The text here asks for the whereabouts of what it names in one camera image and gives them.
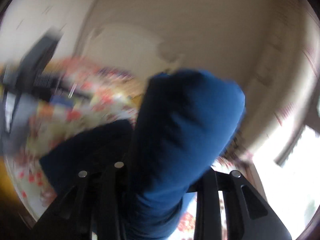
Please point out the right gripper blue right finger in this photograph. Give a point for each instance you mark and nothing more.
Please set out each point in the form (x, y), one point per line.
(248, 215)

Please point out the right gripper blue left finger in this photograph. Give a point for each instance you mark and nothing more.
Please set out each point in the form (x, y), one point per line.
(89, 204)

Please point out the blue puffer jacket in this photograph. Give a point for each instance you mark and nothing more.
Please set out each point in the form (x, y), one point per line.
(185, 122)

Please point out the floral bed blanket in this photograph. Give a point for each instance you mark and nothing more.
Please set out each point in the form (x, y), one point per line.
(51, 125)

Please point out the white bed headboard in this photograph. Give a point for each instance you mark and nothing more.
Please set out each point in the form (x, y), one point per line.
(130, 48)

